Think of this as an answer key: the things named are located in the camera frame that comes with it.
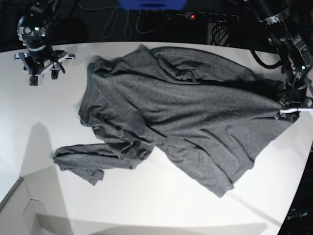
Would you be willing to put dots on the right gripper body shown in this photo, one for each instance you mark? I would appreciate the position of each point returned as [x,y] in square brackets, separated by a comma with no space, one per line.
[38,67]

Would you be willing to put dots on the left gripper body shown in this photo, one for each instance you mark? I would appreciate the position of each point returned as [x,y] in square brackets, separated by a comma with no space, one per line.
[303,104]

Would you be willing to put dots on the grey t-shirt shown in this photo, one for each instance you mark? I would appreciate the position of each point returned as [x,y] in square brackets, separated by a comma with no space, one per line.
[209,115]

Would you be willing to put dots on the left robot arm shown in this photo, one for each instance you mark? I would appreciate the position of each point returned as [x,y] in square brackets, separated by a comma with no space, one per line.
[295,59]

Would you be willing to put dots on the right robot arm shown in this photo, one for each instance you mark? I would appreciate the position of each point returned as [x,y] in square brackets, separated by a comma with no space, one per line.
[34,30]

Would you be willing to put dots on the blue box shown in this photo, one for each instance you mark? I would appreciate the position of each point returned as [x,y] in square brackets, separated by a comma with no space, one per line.
[152,4]

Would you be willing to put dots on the black power strip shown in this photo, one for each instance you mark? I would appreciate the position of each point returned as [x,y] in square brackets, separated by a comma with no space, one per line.
[210,16]

